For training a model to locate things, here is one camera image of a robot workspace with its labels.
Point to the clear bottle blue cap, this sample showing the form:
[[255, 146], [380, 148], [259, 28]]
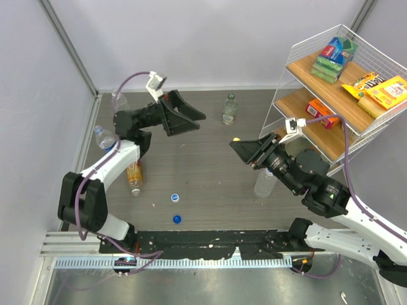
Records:
[[265, 183]]

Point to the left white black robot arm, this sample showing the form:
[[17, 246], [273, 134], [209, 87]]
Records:
[[83, 195]]

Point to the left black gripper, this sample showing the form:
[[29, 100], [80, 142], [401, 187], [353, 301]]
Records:
[[173, 124]]

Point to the blue white bottle cap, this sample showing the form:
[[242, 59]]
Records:
[[174, 198]]

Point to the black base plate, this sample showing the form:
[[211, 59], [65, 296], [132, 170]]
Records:
[[212, 245]]

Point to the white wire shelf rack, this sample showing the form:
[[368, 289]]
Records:
[[298, 86]]

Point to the green sponge pack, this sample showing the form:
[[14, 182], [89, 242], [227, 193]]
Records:
[[333, 59]]

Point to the green cap glass bottle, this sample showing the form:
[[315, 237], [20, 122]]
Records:
[[229, 111]]

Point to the amber tea bottle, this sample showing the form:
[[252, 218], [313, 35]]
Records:
[[134, 177]]

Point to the yellow sponge pack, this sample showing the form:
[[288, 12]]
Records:
[[380, 98]]

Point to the dark blue bottle cap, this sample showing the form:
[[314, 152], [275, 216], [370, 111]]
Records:
[[177, 219]]

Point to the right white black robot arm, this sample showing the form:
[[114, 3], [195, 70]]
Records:
[[381, 244]]

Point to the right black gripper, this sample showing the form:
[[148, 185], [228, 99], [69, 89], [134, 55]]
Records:
[[256, 151]]

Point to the blue label water bottle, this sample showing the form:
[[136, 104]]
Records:
[[105, 140]]

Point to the white slotted cable duct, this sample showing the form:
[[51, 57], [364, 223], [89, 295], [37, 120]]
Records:
[[122, 262]]

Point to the clear empty plastic bottle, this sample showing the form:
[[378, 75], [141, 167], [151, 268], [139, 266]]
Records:
[[119, 102]]

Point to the orange red box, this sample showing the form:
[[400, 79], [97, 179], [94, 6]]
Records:
[[317, 109]]

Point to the yellow candy bag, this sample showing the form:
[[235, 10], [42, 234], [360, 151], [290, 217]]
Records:
[[358, 88]]

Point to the green grey cup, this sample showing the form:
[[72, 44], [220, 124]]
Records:
[[295, 147]]

